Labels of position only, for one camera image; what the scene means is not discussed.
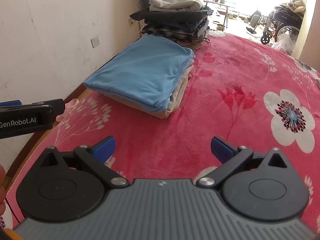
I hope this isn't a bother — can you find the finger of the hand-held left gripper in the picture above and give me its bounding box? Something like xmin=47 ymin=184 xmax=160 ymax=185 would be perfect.
xmin=0 ymin=99 xmax=65 ymax=115
xmin=0 ymin=100 xmax=22 ymax=107

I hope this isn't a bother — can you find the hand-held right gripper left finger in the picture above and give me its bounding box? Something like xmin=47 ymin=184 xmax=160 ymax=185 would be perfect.
xmin=39 ymin=136 xmax=129 ymax=188

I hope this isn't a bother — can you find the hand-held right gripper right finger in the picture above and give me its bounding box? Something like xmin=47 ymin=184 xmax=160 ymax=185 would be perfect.
xmin=196 ymin=136 xmax=288 ymax=188

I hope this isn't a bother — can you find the light blue t-shirt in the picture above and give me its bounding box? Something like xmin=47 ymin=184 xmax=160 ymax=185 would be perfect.
xmin=84 ymin=34 xmax=196 ymax=113

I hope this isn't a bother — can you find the stack of folded clothes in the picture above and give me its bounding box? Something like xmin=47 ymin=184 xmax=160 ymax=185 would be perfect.
xmin=129 ymin=0 xmax=213 ymax=51

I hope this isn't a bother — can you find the person's left hand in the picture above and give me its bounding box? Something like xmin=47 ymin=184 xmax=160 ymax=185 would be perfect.
xmin=0 ymin=164 xmax=7 ymax=217

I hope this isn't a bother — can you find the pink plastic object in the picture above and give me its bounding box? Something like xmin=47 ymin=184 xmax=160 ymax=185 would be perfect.
xmin=56 ymin=99 xmax=79 ymax=122

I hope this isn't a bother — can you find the beige folded garment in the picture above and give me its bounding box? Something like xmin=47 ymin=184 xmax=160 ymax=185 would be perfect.
xmin=99 ymin=55 xmax=196 ymax=119

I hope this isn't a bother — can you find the pink floral blanket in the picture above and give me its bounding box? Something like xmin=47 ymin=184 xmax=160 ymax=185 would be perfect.
xmin=0 ymin=29 xmax=320 ymax=230

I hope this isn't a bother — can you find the white plastic bag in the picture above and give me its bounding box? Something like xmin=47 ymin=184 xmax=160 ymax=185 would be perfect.
xmin=271 ymin=33 xmax=295 ymax=55

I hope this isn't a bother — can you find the folding table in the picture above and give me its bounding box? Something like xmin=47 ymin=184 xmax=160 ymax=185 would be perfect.
xmin=203 ymin=0 xmax=236 ymax=30

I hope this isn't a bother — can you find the wheelchair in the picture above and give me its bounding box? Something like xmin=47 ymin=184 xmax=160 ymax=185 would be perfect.
xmin=260 ymin=2 xmax=305 ymax=46

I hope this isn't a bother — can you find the beige padded jacket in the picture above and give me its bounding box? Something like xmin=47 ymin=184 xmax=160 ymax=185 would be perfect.
xmin=286 ymin=0 xmax=307 ymax=13

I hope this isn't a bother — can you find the white cable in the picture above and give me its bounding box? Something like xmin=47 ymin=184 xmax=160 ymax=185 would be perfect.
xmin=136 ymin=0 xmax=146 ymax=34

